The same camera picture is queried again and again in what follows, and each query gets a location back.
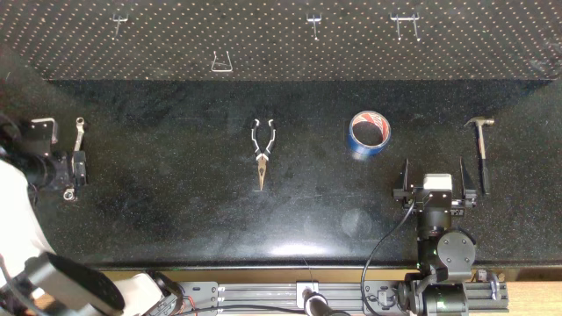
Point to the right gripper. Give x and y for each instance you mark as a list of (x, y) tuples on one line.
[(463, 204)]

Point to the black and white pliers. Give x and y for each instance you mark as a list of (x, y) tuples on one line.
[(262, 164)]

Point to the wrench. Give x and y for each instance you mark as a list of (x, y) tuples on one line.
[(79, 137)]

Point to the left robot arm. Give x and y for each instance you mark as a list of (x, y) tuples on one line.
[(17, 219)]

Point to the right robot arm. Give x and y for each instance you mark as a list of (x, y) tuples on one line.
[(456, 252)]

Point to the black pegboard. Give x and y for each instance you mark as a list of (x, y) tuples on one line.
[(263, 41)]

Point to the hammer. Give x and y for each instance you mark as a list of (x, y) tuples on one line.
[(481, 145)]

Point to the roll of blue tape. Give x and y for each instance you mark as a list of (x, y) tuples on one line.
[(356, 145)]

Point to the metal hook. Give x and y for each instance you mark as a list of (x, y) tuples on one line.
[(314, 26), (215, 66), (117, 25), (398, 26)]

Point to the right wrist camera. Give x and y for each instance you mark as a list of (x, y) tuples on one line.
[(437, 182)]

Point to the mounting rail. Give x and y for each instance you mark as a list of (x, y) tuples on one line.
[(263, 294)]

